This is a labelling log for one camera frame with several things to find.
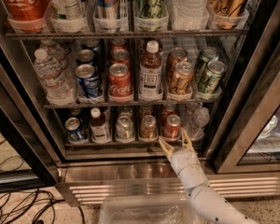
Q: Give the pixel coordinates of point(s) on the red coke can behind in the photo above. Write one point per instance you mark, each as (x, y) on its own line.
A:
(167, 110)

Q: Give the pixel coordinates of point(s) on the blue pepsi can bottom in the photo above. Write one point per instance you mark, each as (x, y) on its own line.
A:
(75, 129)

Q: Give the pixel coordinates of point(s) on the steel fridge bottom grille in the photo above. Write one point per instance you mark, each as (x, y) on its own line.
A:
(90, 183)

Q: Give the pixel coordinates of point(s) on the large coca-cola bottle top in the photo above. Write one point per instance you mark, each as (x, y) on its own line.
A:
(27, 16)

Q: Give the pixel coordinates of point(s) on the green lacroix can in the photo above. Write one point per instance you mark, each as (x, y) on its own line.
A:
(150, 9)
(205, 56)
(211, 77)

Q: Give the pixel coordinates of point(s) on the orange lacroix can front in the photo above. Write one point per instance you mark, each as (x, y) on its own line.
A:
(181, 78)

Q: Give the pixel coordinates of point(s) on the green lacroix can top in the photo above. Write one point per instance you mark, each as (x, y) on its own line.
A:
(150, 9)

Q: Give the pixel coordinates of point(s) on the red coke can middle back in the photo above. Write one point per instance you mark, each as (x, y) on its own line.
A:
(119, 43)

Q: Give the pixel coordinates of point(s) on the blue pepsi can middle front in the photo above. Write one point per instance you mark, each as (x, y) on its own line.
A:
(88, 79)

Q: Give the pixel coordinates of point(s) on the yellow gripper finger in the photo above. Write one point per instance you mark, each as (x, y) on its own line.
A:
(166, 148)
(186, 142)

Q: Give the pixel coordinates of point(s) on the red coke can middle front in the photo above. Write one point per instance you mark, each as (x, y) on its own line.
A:
(119, 77)

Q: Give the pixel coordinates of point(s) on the silver green can bottom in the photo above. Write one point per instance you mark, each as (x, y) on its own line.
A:
(124, 128)

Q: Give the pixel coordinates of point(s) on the blue pepsi can middle back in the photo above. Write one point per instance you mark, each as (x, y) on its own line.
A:
(94, 45)

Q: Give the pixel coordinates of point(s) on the sprite bottle top shelf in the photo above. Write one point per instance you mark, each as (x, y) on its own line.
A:
(68, 9)

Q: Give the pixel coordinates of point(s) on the water bottle bottom front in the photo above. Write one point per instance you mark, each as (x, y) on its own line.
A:
(197, 122)

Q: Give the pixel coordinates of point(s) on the blue pepsi can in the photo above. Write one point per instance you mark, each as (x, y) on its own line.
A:
(75, 129)
(85, 56)
(88, 79)
(94, 45)

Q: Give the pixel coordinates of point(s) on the middle wire shelf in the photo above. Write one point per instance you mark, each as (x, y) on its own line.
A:
(132, 103)

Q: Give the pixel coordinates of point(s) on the water bottle middle back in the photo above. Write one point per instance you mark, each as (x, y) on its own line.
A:
(54, 50)

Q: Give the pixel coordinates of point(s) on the clear plastic bin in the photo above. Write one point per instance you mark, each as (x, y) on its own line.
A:
(147, 209)

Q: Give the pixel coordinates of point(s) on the wire shelf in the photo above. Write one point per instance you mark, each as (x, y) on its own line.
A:
(132, 103)
(130, 34)

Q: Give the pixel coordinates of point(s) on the orange lacroix cans top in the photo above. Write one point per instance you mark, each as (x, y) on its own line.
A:
(227, 14)

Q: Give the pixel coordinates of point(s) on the brown tea bottle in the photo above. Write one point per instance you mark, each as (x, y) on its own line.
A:
(150, 70)
(98, 125)

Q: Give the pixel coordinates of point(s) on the brown tea bottle bottom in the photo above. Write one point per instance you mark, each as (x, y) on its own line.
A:
(98, 125)

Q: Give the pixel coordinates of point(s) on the green lacroix can back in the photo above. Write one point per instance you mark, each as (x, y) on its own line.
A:
(205, 56)

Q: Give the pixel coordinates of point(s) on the brown tea bottle middle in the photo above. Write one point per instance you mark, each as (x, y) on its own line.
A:
(150, 70)

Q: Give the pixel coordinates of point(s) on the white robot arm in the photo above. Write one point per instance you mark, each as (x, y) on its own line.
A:
(206, 202)

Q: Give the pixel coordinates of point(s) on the orange lacroix can back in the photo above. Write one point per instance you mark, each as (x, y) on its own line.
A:
(175, 56)

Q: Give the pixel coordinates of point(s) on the clear water bottle top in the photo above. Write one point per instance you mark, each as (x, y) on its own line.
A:
(188, 15)

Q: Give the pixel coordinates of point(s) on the orange lacroix can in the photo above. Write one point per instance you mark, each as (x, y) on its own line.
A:
(175, 56)
(181, 78)

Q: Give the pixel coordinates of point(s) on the green lacroix can front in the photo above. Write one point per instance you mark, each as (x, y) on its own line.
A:
(211, 77)

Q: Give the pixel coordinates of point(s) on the red coke can bottom shelf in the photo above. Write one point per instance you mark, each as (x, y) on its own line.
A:
(171, 127)

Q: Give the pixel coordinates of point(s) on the water bottle middle front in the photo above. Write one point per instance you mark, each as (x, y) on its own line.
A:
(50, 74)

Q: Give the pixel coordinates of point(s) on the fridge sliding door left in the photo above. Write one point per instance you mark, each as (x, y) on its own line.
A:
(31, 162)

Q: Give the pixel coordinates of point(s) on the orange can bottom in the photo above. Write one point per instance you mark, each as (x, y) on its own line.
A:
(148, 127)

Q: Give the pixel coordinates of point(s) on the fridge glass door right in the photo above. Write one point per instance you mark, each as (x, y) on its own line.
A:
(243, 151)

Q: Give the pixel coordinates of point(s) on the top wire shelf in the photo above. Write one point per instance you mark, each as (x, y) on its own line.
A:
(130, 34)

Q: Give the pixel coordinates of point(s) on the red bull can top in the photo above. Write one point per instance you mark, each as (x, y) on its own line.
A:
(108, 9)

